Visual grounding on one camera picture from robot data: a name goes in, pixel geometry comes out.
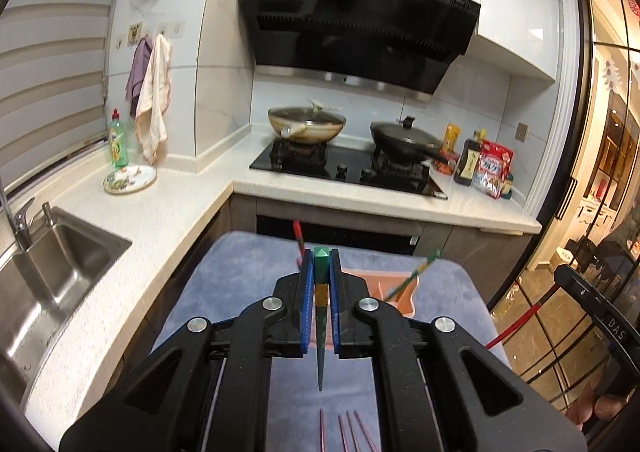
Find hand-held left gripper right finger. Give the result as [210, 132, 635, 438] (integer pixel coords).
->
[327, 249, 588, 452]

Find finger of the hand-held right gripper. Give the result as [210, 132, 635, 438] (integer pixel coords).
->
[553, 265, 609, 321]

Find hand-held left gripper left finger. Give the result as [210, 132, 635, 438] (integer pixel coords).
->
[59, 252, 317, 452]

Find pink perforated utensil holder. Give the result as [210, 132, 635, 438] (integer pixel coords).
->
[300, 249, 418, 348]

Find green chopstick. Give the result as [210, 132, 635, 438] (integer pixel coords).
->
[312, 246, 331, 393]
[385, 248, 443, 304]

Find red chopstick gold label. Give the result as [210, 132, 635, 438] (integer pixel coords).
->
[486, 286, 558, 349]

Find person's right hand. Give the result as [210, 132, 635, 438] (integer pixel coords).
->
[566, 379, 632, 435]

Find blue-grey fleece blanket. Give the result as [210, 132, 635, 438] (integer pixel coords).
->
[145, 231, 511, 452]

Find grey base cabinet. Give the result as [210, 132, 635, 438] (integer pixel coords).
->
[227, 182, 541, 283]

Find brown chopstick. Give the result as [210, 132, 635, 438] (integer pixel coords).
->
[346, 411, 362, 452]

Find black gas hob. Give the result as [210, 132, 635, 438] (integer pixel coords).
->
[248, 137, 449, 200]

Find red and white cereal bag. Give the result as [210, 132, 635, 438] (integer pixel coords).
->
[472, 139, 515, 199]

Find black wok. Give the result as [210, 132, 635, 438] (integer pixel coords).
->
[370, 125, 458, 165]

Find beige wok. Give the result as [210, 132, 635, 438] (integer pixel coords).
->
[267, 107, 347, 143]

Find dark soy sauce bottle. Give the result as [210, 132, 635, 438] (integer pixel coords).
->
[452, 131, 482, 186]

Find black wok lid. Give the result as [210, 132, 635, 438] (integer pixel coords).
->
[372, 116, 443, 143]

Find glass wok lid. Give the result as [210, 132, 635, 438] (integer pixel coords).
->
[270, 100, 346, 126]

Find patterned plate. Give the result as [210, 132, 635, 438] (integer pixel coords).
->
[103, 165, 157, 194]

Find black-framed glass sliding door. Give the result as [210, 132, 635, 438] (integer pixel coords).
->
[487, 0, 640, 452]

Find stainless steel sink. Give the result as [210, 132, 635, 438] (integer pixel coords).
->
[0, 206, 133, 408]

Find green dish soap bottle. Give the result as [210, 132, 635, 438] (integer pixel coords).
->
[107, 108, 130, 168]

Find cream towel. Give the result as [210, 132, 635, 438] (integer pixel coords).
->
[134, 34, 173, 165]

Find black range hood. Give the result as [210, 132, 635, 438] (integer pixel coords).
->
[236, 0, 482, 103]

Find purple cloth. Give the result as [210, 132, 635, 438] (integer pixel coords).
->
[125, 37, 153, 118]

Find chrome faucet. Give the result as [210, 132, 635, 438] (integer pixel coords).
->
[0, 177, 36, 253]

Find white window blinds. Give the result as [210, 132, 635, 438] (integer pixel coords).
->
[0, 0, 123, 198]

